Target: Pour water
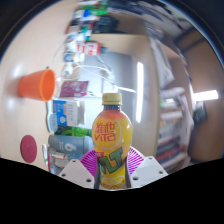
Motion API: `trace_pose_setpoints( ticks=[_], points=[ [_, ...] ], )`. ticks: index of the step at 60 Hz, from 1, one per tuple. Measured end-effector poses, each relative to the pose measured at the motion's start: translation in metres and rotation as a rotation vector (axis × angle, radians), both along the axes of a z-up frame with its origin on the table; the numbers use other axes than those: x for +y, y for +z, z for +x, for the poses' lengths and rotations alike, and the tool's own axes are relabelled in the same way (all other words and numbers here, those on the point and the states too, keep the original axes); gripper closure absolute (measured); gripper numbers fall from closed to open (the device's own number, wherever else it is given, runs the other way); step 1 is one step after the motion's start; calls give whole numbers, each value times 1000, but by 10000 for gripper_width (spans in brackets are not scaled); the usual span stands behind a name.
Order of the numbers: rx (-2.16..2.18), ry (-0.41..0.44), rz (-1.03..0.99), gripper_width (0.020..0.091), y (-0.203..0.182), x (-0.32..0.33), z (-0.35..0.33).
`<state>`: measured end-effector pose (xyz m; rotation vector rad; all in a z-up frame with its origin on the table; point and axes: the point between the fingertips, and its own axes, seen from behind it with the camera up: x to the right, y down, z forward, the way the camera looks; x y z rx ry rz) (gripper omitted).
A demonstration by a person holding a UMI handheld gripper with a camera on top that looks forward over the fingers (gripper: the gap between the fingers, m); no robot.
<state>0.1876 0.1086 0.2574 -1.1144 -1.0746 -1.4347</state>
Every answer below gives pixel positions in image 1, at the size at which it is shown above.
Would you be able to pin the blue and white carton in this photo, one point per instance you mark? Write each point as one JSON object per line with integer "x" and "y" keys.
{"x": 68, "y": 112}

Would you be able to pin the flat round red coaster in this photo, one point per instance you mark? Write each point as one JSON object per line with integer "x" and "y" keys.
{"x": 28, "y": 148}

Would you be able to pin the yellow drink bottle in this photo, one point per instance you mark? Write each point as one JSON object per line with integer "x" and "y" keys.
{"x": 111, "y": 140}

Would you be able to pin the magenta pouch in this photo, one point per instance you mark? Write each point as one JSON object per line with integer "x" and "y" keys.
{"x": 74, "y": 89}

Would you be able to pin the clear glass bottle gold cap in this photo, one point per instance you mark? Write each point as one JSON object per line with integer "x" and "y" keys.
{"x": 60, "y": 156}

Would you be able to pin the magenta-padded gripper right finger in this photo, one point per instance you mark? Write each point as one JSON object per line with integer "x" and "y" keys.
{"x": 148, "y": 170}

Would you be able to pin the green plastic bottle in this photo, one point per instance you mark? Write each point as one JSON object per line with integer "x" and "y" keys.
{"x": 73, "y": 131}

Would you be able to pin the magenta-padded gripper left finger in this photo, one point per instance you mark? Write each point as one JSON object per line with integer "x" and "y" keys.
{"x": 75, "y": 171}

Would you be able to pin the under-shelf light bar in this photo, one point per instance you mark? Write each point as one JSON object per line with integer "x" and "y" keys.
{"x": 140, "y": 91}

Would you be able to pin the wooden shelf unit with books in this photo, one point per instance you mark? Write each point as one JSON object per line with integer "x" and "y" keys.
{"x": 173, "y": 133}

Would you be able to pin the ceiling light tube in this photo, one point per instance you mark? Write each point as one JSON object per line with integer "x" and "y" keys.
{"x": 205, "y": 95}

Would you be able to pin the red and white container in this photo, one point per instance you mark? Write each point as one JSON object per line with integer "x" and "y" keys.
{"x": 89, "y": 48}

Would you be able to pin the orange plastic cup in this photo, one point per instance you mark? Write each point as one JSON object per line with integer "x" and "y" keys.
{"x": 35, "y": 85}

